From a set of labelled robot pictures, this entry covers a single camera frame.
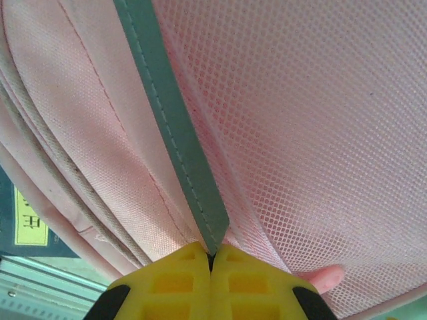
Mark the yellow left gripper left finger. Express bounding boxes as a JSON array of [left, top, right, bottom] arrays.
[[87, 241, 214, 320]]

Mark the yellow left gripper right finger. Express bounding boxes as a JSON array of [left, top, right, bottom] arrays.
[[212, 244, 338, 320]]

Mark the dark blue book yellow label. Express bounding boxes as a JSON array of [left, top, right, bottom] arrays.
[[0, 165, 83, 261]]

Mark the pink student backpack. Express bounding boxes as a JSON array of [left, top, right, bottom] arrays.
[[0, 0, 427, 319]]

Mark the person's hand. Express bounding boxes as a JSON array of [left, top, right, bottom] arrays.
[[305, 264, 345, 295]]

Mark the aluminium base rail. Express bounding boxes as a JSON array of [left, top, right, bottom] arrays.
[[0, 255, 113, 320]]

